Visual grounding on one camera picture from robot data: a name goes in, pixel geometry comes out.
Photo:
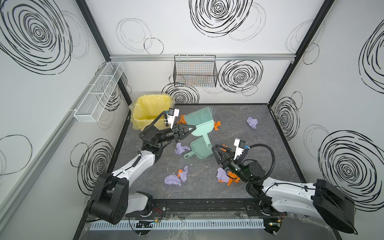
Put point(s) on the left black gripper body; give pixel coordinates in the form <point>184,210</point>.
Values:
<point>175,133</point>

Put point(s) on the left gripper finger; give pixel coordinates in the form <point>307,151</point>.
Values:
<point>185,127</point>
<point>183,133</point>

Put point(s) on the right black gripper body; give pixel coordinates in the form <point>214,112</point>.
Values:
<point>226,159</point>

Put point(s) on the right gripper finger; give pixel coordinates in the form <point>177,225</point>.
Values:
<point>220,155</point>
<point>223,148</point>

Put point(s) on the orange paper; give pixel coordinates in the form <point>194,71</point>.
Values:
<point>232,178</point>

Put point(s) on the purple paper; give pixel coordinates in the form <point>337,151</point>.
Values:
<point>180,149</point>
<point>222,176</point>
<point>172,180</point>

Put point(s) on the green dustpan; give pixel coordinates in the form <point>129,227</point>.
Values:
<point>199,149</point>

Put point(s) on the green hand brush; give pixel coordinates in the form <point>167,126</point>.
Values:
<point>203,120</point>

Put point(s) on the orange paper scraps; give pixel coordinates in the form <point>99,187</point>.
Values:
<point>217,125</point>

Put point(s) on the orange paper scrap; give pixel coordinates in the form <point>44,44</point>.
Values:
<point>182,120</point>

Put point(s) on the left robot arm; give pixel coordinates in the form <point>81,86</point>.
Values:
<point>110,200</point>

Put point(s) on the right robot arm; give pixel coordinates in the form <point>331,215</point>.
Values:
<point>320,200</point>

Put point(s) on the yellow plastic bin liner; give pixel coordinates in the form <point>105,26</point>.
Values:
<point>146,109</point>

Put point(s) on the purple paper ball back right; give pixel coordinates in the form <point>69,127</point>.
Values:
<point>252,122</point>

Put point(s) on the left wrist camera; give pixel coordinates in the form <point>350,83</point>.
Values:
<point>171,114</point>

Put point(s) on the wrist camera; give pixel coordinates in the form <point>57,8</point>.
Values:
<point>240,147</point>
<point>171,114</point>

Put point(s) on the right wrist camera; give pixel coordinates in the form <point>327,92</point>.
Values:
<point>240,147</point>

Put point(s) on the black front rail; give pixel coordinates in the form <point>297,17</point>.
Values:
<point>253,207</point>

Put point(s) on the black wire basket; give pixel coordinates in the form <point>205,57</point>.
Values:
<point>202,74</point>

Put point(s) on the white wire shelf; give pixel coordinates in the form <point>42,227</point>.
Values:
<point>97,97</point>

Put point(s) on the aluminium wall rail back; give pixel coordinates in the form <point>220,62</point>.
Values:
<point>203,57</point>

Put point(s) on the white slotted cable duct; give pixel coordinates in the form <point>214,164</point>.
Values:
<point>177,224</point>

